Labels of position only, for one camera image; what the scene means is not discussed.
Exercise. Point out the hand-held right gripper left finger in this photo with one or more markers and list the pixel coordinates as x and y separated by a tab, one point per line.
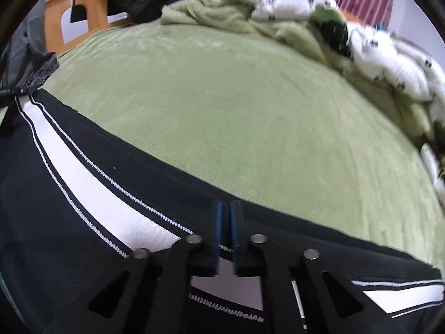
219	222

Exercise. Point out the crumpled green fleece blanket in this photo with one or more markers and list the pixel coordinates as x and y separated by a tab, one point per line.
208	14

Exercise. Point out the dark green cloth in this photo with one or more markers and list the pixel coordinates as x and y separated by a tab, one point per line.
330	28

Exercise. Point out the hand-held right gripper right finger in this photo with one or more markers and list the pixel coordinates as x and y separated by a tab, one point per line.
236	222

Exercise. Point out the wooden bed frame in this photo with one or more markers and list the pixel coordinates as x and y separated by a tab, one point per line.
55	17

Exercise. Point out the black pants with white stripe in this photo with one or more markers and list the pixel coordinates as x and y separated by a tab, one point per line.
69	215

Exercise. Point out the white duvet with black print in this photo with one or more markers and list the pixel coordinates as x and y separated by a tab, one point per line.
278	3

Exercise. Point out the green fleece bed sheet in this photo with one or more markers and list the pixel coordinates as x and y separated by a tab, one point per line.
226	111

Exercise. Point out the grey garment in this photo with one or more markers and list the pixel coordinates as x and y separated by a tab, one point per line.
24	52

